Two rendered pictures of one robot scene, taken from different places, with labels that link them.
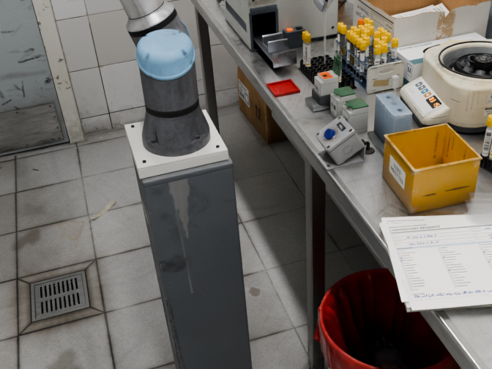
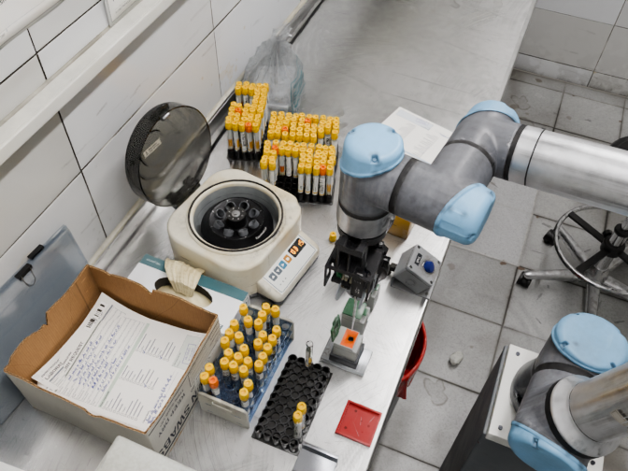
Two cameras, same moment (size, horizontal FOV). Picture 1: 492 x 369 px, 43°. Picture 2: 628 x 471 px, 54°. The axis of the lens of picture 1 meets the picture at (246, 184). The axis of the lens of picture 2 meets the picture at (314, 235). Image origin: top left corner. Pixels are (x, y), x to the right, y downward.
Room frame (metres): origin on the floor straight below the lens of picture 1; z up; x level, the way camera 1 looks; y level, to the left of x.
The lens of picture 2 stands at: (1.88, 0.07, 1.98)
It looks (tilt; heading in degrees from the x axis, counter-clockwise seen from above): 51 degrees down; 216
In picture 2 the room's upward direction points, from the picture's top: 2 degrees clockwise
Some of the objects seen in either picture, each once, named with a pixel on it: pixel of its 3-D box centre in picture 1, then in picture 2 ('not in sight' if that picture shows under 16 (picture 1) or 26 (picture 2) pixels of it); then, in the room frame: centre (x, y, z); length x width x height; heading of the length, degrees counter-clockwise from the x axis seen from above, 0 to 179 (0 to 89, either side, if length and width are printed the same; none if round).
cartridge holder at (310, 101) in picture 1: (326, 97); (347, 353); (1.37, -0.21, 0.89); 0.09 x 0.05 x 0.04; 105
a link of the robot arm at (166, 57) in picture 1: (167, 68); (580, 359); (1.22, 0.14, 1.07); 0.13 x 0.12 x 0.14; 6
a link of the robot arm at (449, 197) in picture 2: not in sight; (448, 193); (1.36, -0.10, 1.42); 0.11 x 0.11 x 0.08; 6
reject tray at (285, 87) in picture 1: (282, 88); (359, 422); (1.46, -0.12, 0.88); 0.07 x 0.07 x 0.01; 14
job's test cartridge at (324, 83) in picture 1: (326, 86); (347, 346); (1.37, -0.21, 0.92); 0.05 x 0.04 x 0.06; 105
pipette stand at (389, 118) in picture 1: (392, 124); not in sight; (1.16, -0.32, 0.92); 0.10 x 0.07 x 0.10; 9
